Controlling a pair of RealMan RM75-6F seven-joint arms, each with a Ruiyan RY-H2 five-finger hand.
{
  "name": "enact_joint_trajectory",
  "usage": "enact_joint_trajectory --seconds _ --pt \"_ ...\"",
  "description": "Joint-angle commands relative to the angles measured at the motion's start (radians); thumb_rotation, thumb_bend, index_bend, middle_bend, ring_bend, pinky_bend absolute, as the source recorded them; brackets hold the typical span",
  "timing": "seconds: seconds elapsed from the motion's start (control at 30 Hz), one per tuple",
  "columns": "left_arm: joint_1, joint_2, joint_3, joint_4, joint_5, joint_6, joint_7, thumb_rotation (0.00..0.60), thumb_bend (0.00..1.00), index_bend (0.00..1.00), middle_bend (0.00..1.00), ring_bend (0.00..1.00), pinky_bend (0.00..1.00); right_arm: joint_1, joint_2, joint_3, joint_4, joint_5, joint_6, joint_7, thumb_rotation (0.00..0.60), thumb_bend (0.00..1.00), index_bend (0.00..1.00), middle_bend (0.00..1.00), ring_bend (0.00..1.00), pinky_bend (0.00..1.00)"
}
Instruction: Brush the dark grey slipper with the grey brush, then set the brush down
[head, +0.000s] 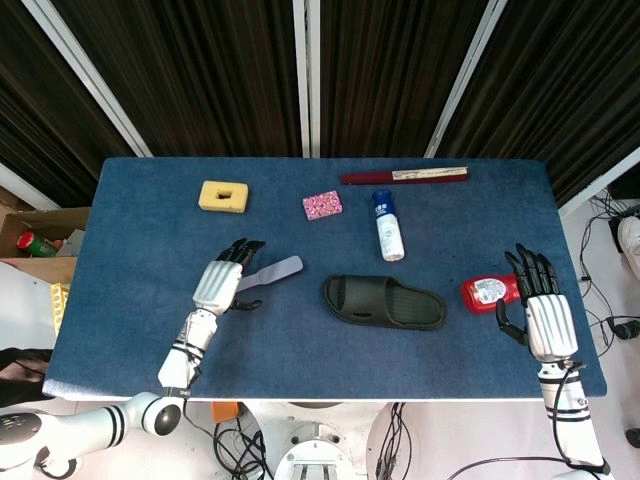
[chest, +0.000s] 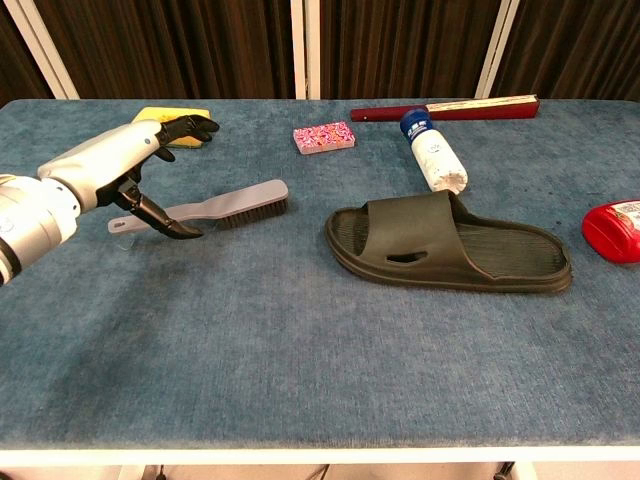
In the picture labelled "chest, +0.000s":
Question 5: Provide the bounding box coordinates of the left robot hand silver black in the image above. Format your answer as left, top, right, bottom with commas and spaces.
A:
37, 114, 221, 241

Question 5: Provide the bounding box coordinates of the grey scrub brush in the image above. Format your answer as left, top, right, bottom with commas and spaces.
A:
108, 179, 290, 235

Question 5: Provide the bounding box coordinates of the dark rubber slipper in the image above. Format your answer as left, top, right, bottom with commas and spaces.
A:
324, 189, 574, 295

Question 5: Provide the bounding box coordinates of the yellow sponge with hole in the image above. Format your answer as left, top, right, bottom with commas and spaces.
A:
130, 106, 212, 150

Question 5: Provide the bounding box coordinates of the dark brown curtain panel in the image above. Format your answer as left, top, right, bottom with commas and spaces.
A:
34, 0, 296, 100
0, 0, 54, 108
319, 0, 503, 100
492, 0, 640, 101

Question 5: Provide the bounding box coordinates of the pink patterned small box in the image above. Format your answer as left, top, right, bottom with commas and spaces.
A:
293, 120, 357, 156

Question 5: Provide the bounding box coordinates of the blue velvet tablecloth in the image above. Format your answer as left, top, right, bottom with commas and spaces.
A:
0, 98, 640, 451

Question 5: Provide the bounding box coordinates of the dark red folded fan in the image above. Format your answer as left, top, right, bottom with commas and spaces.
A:
350, 94, 542, 123

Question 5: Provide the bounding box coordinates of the white bottle blue cap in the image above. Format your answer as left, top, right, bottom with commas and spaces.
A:
399, 108, 470, 195

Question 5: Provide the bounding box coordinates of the red bottle white cap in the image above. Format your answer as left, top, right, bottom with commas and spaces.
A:
581, 198, 640, 265

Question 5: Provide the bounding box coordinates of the white double frame post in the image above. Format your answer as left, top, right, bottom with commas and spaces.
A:
289, 0, 322, 100

